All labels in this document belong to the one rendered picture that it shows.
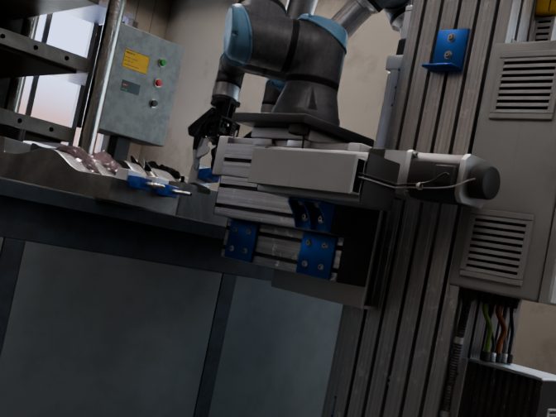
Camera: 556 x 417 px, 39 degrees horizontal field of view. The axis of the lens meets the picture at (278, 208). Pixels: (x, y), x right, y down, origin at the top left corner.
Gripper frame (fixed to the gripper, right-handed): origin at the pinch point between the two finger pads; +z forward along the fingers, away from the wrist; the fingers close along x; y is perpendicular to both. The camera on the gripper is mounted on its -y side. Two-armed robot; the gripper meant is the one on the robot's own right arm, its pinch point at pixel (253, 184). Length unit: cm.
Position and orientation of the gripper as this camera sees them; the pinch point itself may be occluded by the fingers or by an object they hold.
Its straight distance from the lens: 245.5
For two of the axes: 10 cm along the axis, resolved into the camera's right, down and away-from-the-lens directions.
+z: -1.9, 9.8, -0.5
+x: 7.2, 1.8, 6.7
